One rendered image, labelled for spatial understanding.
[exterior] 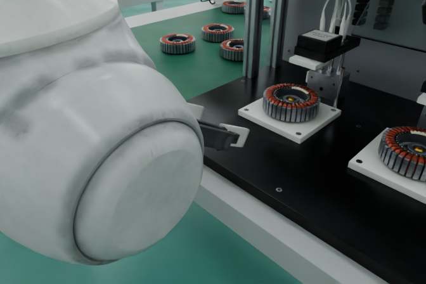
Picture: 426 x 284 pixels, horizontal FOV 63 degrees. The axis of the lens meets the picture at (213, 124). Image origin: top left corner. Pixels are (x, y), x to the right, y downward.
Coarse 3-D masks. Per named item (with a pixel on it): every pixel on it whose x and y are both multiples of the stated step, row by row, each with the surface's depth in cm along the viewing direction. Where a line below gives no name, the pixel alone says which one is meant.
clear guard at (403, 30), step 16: (384, 0) 40; (400, 0) 39; (416, 0) 38; (368, 16) 40; (384, 16) 39; (400, 16) 38; (416, 16) 37; (352, 32) 40; (368, 32) 39; (384, 32) 38; (400, 32) 38; (416, 32) 37; (416, 48) 36
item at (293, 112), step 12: (288, 84) 73; (264, 96) 69; (276, 96) 72; (288, 96) 71; (300, 96) 72; (312, 96) 69; (264, 108) 70; (276, 108) 67; (288, 108) 65; (300, 108) 65; (312, 108) 66; (288, 120) 66; (300, 120) 67
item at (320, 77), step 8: (312, 72) 78; (320, 72) 77; (328, 72) 77; (336, 72) 77; (312, 80) 79; (320, 80) 78; (328, 80) 76; (336, 80) 75; (344, 80) 76; (312, 88) 80; (320, 88) 78; (328, 88) 77; (336, 88) 76; (344, 88) 78; (328, 96) 78
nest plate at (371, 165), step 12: (372, 144) 61; (360, 156) 58; (372, 156) 58; (360, 168) 56; (372, 168) 55; (384, 168) 55; (384, 180) 53; (396, 180) 53; (408, 180) 53; (408, 192) 51; (420, 192) 51
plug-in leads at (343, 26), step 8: (328, 0) 71; (336, 0) 72; (344, 0) 72; (336, 8) 70; (336, 16) 70; (344, 16) 69; (320, 24) 73; (336, 24) 76; (344, 24) 70; (336, 32) 76; (344, 32) 72
